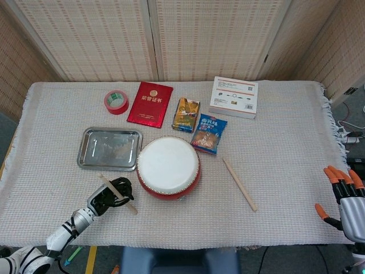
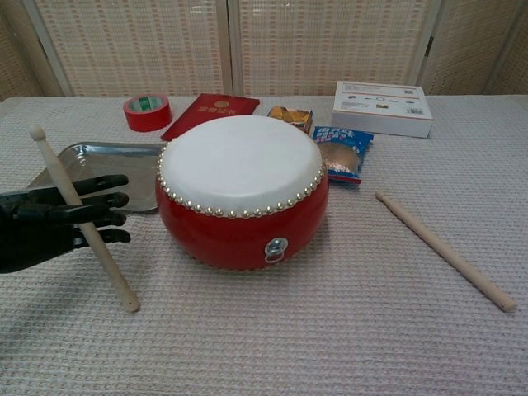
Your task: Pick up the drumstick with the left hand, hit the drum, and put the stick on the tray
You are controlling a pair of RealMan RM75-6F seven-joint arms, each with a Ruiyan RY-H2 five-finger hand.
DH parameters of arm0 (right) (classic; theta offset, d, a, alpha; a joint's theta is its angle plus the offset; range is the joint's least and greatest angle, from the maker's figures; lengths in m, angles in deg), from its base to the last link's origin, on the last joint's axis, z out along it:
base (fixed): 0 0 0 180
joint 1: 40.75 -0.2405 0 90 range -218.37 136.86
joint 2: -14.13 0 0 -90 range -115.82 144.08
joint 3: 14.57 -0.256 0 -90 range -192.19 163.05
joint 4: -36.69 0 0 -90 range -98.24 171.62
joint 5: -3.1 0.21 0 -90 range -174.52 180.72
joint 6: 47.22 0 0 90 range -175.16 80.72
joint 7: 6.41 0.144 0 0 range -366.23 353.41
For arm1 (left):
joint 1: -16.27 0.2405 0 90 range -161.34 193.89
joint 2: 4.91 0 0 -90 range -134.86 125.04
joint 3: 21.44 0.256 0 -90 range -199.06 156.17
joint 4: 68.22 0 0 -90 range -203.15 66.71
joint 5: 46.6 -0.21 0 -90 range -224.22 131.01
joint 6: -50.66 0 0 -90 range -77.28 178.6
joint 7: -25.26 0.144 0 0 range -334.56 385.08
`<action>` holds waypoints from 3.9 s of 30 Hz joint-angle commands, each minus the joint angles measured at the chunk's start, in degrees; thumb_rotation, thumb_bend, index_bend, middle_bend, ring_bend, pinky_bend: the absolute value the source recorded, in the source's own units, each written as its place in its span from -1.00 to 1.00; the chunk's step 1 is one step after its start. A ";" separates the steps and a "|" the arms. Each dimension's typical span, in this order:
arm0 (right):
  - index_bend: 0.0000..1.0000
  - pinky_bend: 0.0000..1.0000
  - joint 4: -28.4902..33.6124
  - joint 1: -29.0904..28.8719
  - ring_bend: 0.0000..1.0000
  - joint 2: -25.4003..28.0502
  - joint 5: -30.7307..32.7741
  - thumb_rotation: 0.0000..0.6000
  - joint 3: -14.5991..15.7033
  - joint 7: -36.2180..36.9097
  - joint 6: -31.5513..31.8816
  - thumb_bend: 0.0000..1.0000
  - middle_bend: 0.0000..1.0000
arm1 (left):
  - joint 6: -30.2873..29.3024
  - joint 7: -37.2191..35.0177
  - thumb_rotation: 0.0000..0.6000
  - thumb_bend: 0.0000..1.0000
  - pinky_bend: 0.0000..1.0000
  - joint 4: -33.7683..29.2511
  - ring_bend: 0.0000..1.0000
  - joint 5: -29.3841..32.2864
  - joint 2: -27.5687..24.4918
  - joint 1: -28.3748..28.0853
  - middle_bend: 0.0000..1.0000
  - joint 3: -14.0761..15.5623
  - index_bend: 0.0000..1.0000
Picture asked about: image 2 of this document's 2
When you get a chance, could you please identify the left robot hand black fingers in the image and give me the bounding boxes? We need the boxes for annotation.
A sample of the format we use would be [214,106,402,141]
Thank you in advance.
[0,172,132,276]

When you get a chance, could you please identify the wooden drumstick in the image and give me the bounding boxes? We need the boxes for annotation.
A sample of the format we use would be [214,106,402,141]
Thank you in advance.
[375,190,517,313]
[28,125,141,314]

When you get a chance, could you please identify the rectangular stainless steel tray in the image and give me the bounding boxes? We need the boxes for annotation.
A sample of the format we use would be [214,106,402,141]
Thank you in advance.
[26,141,166,215]

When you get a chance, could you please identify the red drum with white skin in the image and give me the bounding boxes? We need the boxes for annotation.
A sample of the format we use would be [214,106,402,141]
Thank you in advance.
[154,114,330,273]

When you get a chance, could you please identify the red tape roll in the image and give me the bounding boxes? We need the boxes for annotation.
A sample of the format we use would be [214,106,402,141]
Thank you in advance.
[122,93,173,133]

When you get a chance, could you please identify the bamboo folding screen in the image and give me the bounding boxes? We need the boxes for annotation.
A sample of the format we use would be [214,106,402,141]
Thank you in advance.
[0,0,528,100]

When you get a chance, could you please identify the red certificate booklet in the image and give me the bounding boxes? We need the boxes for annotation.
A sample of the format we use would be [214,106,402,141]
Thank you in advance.
[159,92,261,144]

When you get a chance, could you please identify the white woven tablecloth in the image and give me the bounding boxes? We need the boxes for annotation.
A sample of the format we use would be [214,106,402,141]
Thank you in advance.
[0,93,528,396]

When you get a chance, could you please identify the yellow snack box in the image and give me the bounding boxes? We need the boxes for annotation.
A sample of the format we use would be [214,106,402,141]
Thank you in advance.
[266,105,314,134]

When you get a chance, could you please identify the blue snack bag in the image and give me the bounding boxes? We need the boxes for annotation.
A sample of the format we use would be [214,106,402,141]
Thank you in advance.
[311,125,375,186]

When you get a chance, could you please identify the white product box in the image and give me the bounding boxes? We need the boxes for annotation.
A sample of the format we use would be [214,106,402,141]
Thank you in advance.
[331,80,434,139]

